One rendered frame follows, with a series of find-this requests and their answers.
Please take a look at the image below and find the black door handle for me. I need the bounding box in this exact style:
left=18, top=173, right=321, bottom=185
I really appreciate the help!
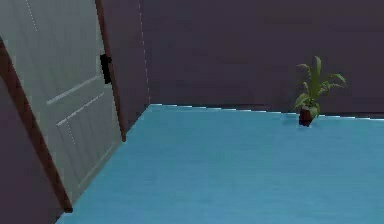
left=99, top=53, right=113, bottom=85

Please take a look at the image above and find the green house plant in brown pot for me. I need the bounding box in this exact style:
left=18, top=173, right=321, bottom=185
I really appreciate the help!
left=291, top=55, right=348, bottom=128

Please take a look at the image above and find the pale grey room door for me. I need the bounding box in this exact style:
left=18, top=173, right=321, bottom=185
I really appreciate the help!
left=0, top=0, right=128, bottom=214

